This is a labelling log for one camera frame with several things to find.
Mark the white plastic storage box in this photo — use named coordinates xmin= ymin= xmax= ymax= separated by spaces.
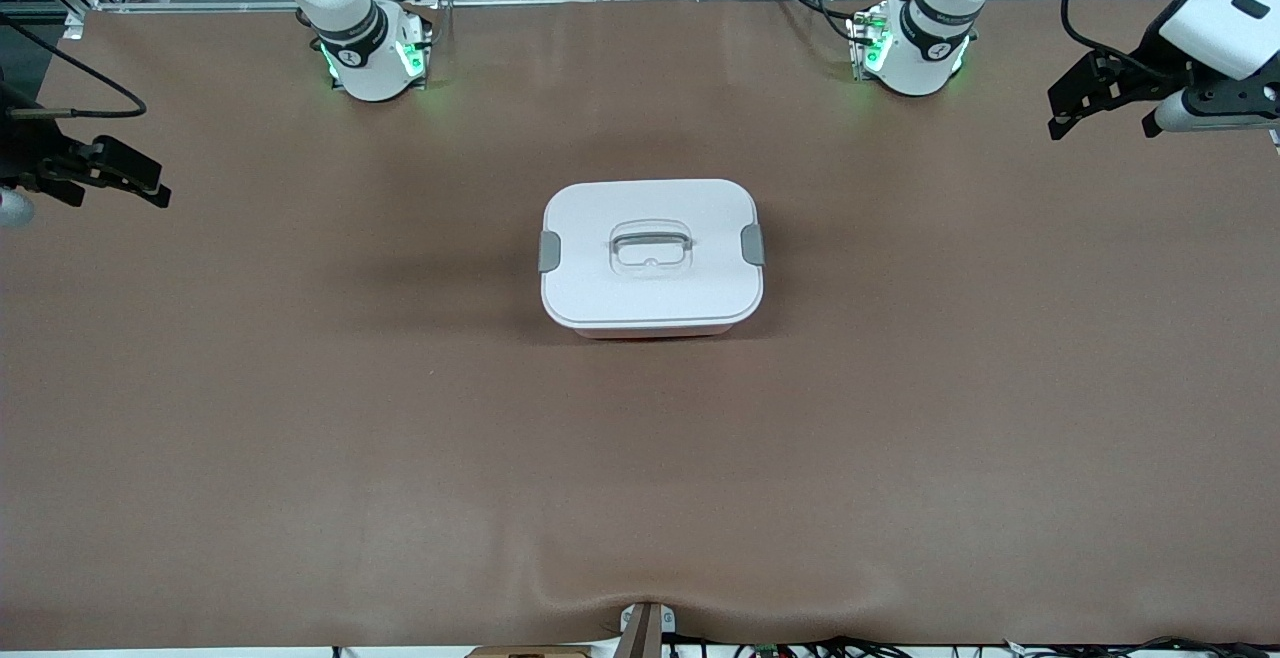
xmin=572 ymin=323 xmax=736 ymax=341

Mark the brown table mat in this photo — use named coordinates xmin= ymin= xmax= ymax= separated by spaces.
xmin=0 ymin=0 xmax=1280 ymax=651

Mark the metal table clamp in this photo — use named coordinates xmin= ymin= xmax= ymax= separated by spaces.
xmin=618 ymin=601 xmax=677 ymax=658

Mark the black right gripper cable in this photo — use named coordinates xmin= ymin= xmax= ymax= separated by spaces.
xmin=0 ymin=13 xmax=148 ymax=121

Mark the metal arm base bracket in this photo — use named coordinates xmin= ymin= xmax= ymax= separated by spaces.
xmin=846 ymin=6 xmax=893 ymax=81
xmin=398 ymin=0 xmax=437 ymax=89

